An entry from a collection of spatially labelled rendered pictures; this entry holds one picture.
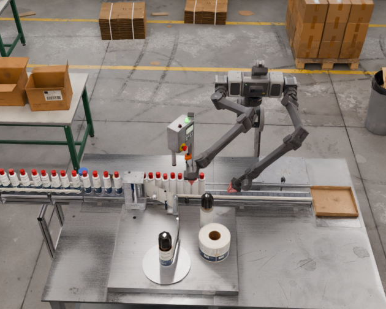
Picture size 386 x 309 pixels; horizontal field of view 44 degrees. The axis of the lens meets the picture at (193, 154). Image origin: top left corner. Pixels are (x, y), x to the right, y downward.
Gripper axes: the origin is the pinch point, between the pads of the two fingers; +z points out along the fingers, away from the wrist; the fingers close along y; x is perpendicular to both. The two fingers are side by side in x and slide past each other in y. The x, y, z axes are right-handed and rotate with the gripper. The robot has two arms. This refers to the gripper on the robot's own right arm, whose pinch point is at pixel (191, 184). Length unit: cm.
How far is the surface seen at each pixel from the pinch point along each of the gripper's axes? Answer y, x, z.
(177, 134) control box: -9.5, 18.4, -26.3
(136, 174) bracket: -37.7, 13.0, 4.9
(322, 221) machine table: 92, 0, 35
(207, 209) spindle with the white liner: 10.6, -11.8, 11.9
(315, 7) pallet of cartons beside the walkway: 145, 328, 29
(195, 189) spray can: 2.9, 16.3, 21.8
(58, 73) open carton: -125, 157, 18
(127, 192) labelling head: -43.8, 4.9, 14.5
